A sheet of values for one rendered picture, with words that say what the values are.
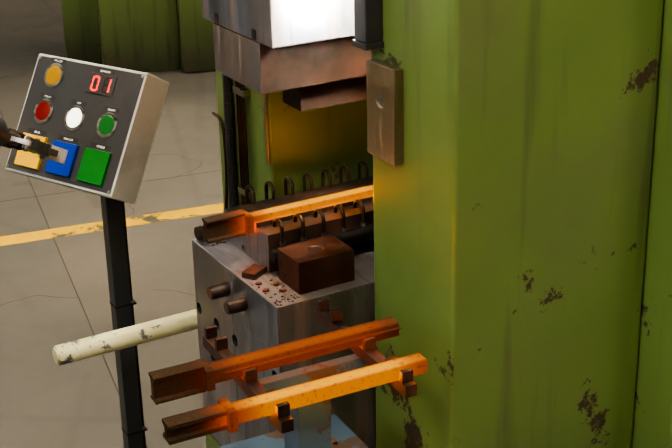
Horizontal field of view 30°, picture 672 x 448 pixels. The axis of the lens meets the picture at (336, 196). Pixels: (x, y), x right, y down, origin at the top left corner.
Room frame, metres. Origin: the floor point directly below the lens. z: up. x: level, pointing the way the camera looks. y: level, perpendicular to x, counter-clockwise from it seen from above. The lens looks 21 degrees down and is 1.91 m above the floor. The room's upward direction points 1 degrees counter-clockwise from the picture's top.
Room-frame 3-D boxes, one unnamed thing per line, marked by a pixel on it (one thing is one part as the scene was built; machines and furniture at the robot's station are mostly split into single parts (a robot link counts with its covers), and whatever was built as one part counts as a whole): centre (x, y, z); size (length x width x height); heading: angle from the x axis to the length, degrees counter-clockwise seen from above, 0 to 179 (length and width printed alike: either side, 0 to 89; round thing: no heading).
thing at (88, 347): (2.54, 0.43, 0.62); 0.44 x 0.05 x 0.05; 120
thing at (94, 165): (2.57, 0.52, 1.01); 0.07 x 0.05 x 0.07; 55
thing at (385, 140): (2.08, -0.09, 1.27); 0.09 x 0.02 x 0.17; 30
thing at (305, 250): (2.16, 0.04, 0.95); 0.12 x 0.09 x 0.07; 120
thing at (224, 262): (2.35, -0.04, 0.69); 0.56 x 0.38 x 0.45; 120
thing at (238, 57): (2.39, 0.00, 1.32); 0.42 x 0.20 x 0.10; 120
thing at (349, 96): (2.39, -0.05, 1.24); 0.30 x 0.07 x 0.06; 120
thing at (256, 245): (2.39, 0.00, 0.96); 0.42 x 0.20 x 0.09; 120
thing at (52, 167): (2.63, 0.60, 1.01); 0.07 x 0.05 x 0.07; 55
